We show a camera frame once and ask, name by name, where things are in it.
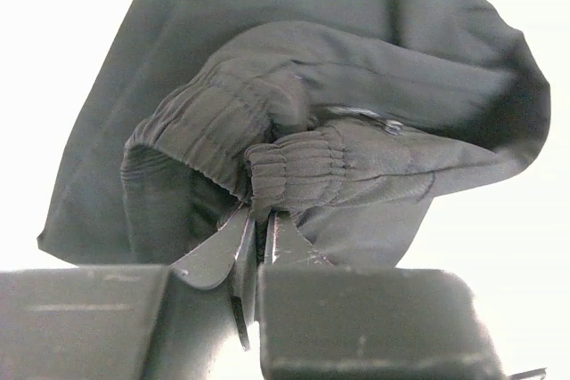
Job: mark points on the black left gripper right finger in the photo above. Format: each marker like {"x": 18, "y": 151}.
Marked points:
{"x": 320, "y": 321}

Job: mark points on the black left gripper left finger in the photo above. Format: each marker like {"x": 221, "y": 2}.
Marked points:
{"x": 181, "y": 321}

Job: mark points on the black shorts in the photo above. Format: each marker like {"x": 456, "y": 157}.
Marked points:
{"x": 352, "y": 116}

